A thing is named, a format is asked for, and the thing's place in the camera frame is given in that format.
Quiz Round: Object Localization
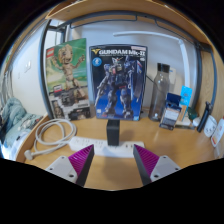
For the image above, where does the blue robot model box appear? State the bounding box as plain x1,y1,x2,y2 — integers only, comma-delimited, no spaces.
88,43,148,121

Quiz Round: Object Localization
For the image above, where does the bed with bedding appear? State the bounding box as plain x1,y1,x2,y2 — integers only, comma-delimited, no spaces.
0,96,44,161

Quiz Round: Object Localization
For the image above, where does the white power strip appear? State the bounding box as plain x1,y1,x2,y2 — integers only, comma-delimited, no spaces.
68,135,146,159

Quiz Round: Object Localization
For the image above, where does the dark blue small carton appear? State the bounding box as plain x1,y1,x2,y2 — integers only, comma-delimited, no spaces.
158,92,183,131

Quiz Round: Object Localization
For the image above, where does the green toy figure box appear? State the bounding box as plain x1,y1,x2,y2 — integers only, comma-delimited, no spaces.
45,37,93,122

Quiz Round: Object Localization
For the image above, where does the black charger block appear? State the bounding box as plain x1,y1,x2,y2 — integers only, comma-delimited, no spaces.
106,119,121,147

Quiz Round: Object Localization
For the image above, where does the white wall switch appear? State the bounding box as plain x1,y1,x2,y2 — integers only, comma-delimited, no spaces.
23,59,33,73

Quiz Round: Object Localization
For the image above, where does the white power cable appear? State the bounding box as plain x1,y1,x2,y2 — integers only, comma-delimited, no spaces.
23,118,78,161

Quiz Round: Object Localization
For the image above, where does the white desk lamp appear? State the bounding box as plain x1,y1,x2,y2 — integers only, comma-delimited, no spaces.
112,30,192,101

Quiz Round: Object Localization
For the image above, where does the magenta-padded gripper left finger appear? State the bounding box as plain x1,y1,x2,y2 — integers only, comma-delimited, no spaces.
44,143,95,188

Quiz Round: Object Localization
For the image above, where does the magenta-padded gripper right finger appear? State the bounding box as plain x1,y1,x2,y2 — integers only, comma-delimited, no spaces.
132,143,182,187

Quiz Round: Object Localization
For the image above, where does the black electric shaver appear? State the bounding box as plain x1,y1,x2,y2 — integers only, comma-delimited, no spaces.
196,101,213,134

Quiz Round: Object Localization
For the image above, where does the light blue tall carton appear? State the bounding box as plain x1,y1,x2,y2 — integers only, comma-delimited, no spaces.
178,85,193,123

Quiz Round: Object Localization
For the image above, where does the clear bottle with dark cap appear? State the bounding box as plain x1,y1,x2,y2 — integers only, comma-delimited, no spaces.
148,62,171,122

